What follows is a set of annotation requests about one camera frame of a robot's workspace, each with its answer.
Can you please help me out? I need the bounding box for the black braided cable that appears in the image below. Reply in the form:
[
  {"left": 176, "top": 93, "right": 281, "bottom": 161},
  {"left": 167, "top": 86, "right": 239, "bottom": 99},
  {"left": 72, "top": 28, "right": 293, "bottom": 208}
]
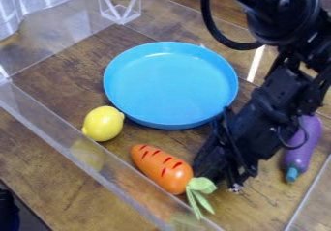
[{"left": 199, "top": 0, "right": 265, "bottom": 51}]

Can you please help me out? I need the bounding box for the clear acrylic enclosure wall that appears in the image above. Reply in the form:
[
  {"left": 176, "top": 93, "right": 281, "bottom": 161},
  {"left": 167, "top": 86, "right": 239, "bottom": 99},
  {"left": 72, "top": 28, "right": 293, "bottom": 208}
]
[{"left": 0, "top": 0, "right": 331, "bottom": 231}]

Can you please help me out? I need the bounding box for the clear acrylic corner bracket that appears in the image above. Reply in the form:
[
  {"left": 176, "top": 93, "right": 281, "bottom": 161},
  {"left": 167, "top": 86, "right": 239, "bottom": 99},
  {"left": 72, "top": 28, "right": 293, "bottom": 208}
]
[{"left": 97, "top": 0, "right": 140, "bottom": 25}]

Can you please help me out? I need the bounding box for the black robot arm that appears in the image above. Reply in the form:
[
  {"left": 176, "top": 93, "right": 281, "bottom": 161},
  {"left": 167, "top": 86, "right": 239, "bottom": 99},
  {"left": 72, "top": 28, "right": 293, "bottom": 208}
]
[{"left": 193, "top": 0, "right": 331, "bottom": 192}]

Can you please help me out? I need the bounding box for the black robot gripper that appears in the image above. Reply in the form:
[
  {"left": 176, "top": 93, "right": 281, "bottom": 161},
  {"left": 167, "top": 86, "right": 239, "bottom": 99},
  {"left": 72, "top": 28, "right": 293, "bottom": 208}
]
[{"left": 193, "top": 105, "right": 301, "bottom": 192}]

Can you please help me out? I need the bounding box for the purple toy eggplant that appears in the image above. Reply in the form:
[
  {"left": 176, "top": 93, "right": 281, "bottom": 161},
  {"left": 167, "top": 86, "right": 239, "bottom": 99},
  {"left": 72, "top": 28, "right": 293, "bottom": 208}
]
[{"left": 282, "top": 115, "right": 321, "bottom": 183}]

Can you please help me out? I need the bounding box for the blue round plate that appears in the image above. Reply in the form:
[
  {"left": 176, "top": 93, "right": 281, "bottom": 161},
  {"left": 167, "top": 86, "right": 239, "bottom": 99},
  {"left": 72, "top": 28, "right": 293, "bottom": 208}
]
[{"left": 103, "top": 42, "right": 238, "bottom": 130}]

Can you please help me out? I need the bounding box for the orange toy carrot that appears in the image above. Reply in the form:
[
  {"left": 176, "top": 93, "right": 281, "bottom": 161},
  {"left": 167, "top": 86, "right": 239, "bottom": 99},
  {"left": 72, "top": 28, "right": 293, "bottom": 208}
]
[{"left": 130, "top": 144, "right": 217, "bottom": 219}]

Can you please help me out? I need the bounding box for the yellow toy lemon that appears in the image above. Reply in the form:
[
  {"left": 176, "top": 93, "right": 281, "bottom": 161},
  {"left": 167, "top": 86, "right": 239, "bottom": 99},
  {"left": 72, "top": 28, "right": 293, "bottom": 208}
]
[{"left": 81, "top": 106, "right": 124, "bottom": 142}]

